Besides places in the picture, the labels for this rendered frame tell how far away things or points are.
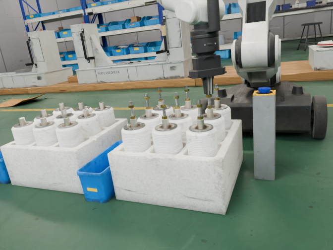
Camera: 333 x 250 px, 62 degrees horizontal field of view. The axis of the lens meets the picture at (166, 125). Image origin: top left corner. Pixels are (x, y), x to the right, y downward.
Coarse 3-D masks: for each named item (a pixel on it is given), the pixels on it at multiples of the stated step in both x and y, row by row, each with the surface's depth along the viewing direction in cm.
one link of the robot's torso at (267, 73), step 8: (280, 40) 114; (232, 48) 118; (280, 48) 115; (232, 56) 120; (272, 64) 123; (240, 72) 129; (248, 72) 133; (256, 72) 143; (264, 72) 142; (272, 72) 125; (248, 80) 137; (256, 80) 143; (264, 80) 142; (272, 80) 145
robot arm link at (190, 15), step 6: (180, 0) 84; (186, 0) 82; (192, 0) 82; (180, 6) 85; (186, 6) 83; (192, 6) 80; (198, 6) 81; (180, 12) 86; (186, 12) 83; (192, 12) 81; (198, 12) 81; (180, 18) 87; (186, 18) 84; (192, 18) 82; (198, 18) 82
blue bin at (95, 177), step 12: (96, 156) 108; (84, 168) 100; (96, 168) 107; (108, 168) 97; (84, 180) 97; (96, 180) 95; (108, 180) 97; (84, 192) 99; (96, 192) 97; (108, 192) 98
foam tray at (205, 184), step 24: (240, 120) 111; (120, 144) 100; (240, 144) 110; (120, 168) 93; (144, 168) 89; (168, 168) 86; (192, 168) 82; (216, 168) 79; (120, 192) 97; (144, 192) 92; (168, 192) 89; (192, 192) 85; (216, 192) 82
